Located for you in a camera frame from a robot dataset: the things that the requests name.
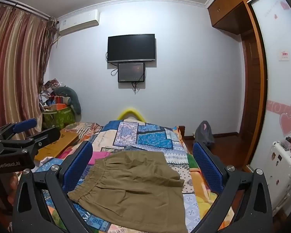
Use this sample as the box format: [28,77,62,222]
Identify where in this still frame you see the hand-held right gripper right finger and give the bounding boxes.
[184,142,273,233]

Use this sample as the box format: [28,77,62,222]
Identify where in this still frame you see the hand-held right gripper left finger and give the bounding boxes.
[12,141,100,233]

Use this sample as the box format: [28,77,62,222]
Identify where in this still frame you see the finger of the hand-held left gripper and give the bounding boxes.
[2,127,61,161]
[0,118,38,139]

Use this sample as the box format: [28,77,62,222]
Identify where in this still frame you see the olive green pants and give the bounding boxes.
[67,151,188,233]

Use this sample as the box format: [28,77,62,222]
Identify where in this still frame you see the wooden bedside board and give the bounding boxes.
[33,126,79,162]

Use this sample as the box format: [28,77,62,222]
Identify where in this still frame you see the green storage box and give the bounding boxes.
[42,105,76,130]

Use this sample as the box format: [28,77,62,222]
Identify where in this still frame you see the pink cloth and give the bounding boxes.
[59,148,112,166]

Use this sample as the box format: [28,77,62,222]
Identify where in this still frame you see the grey backpack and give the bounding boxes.
[194,120,215,149]

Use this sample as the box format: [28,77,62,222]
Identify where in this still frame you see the pile of papers and boxes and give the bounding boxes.
[38,78,63,108]

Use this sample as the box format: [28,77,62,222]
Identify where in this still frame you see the grey plush toy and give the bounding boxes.
[53,86,82,115]

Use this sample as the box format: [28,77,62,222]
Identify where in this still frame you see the striped red curtain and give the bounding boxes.
[0,0,59,141]

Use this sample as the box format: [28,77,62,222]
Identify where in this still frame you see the patchwork printed blanket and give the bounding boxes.
[33,118,236,233]

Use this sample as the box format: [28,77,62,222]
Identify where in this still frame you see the white cabinet with stickers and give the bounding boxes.
[266,136,291,217]

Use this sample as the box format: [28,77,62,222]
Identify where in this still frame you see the white sliding wardrobe door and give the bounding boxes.
[247,0,291,171]

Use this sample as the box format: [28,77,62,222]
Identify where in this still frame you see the white air conditioner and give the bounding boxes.
[57,9,100,37]

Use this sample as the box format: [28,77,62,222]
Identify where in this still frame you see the wooden overhead cabinet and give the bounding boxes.
[207,0,275,36]

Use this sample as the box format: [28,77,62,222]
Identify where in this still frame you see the yellow curved bed rail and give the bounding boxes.
[117,106,146,122]

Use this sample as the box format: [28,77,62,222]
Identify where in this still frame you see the wooden wardrobe frame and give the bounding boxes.
[240,1,268,167]

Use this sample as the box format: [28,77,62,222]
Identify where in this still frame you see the small black wall monitor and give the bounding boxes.
[118,62,146,83]

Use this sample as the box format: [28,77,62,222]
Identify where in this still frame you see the black wall television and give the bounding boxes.
[107,34,157,63]

